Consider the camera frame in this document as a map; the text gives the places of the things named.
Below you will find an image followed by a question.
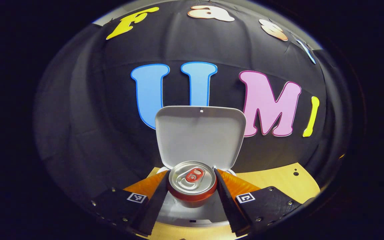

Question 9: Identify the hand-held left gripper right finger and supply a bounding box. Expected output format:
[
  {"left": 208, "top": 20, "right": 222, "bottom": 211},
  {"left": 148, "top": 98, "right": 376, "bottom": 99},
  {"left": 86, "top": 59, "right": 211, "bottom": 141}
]
[{"left": 213, "top": 168, "right": 302, "bottom": 237}]

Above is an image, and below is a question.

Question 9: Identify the red pop can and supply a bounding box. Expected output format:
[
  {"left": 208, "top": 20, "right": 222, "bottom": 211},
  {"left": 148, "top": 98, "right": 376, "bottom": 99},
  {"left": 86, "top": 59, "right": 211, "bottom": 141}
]
[{"left": 168, "top": 161, "right": 218, "bottom": 208}]

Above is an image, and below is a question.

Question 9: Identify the black backdrop cloth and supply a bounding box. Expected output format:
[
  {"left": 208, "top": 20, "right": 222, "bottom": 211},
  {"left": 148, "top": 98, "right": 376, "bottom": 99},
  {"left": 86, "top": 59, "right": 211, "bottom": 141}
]
[{"left": 34, "top": 0, "right": 352, "bottom": 214}]

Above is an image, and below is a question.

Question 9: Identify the wooden desktop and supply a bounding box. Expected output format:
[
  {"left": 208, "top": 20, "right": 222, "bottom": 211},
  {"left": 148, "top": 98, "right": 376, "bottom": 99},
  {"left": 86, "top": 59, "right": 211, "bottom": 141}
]
[{"left": 124, "top": 162, "right": 321, "bottom": 240}]

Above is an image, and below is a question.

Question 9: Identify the white desktop garbage bin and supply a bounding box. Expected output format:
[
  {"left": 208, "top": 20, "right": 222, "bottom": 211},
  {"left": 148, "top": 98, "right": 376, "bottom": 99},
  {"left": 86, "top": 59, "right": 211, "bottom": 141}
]
[{"left": 155, "top": 106, "right": 247, "bottom": 227}]

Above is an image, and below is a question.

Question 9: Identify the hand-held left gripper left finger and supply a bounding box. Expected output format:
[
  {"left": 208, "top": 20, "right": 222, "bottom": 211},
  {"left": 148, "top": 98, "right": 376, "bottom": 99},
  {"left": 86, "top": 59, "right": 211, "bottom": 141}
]
[{"left": 90, "top": 170, "right": 171, "bottom": 237}]

